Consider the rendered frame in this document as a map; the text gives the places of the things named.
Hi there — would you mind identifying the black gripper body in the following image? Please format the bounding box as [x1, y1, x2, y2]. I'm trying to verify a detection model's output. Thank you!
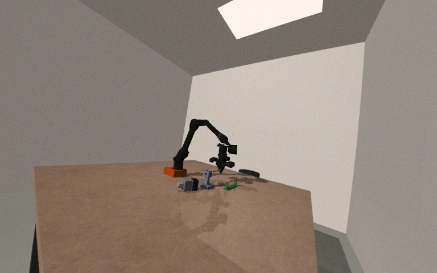
[209, 153, 235, 168]

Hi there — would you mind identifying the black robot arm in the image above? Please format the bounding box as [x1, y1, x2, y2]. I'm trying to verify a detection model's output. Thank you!
[171, 119, 237, 170]

